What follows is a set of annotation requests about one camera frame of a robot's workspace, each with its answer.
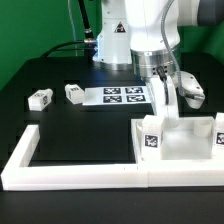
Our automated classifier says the white square tabletop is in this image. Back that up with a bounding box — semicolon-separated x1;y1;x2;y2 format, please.
131;117;224;163

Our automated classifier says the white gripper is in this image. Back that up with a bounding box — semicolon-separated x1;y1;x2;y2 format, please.
146;75;179;128

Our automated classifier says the white sheet with fiducial tags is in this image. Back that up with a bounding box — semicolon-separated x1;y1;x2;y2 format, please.
84;86;150;106

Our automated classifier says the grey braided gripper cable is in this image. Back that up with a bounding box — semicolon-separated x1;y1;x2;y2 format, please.
159;0;205;101

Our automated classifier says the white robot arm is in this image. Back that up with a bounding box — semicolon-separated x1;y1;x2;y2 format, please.
93;0;224;127

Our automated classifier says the grey thin cable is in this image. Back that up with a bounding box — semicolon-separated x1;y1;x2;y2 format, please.
67;0;78;57

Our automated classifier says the black cable thick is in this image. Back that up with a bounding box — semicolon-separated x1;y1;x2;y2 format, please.
40;0;98;58

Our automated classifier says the white U-shaped obstacle fence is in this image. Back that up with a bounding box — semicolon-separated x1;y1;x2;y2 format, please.
1;125;224;191

